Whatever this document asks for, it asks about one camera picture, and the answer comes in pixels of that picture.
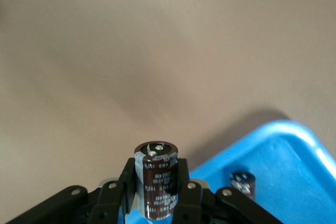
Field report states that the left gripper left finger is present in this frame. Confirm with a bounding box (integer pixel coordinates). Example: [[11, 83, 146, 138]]
[[7, 157, 138, 224]]

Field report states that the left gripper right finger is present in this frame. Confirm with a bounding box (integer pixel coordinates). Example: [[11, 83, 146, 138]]
[[172, 158, 284, 224]]

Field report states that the dark brown cylindrical capacitor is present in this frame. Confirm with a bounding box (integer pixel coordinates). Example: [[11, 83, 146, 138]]
[[133, 141, 180, 221], [229, 171, 257, 201]]

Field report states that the blue plastic tray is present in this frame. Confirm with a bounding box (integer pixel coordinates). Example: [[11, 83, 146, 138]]
[[119, 119, 336, 224]]

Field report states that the brown table mat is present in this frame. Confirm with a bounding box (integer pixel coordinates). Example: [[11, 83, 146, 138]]
[[0, 0, 336, 209]]

